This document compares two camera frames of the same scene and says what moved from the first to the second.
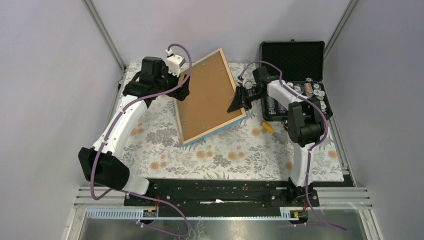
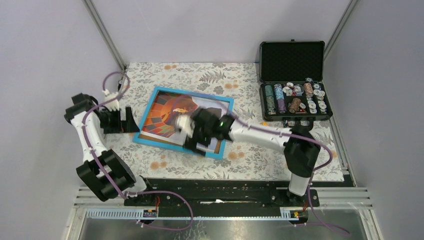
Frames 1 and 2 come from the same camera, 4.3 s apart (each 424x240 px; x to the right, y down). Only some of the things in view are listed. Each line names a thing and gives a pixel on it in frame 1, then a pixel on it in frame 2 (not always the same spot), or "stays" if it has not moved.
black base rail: [222, 194] stays
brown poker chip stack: [308, 90] stays
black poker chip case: [300, 63] stays
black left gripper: [181, 93] to [128, 125]
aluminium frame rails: [330, 198] stays
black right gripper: [240, 97] to [191, 143]
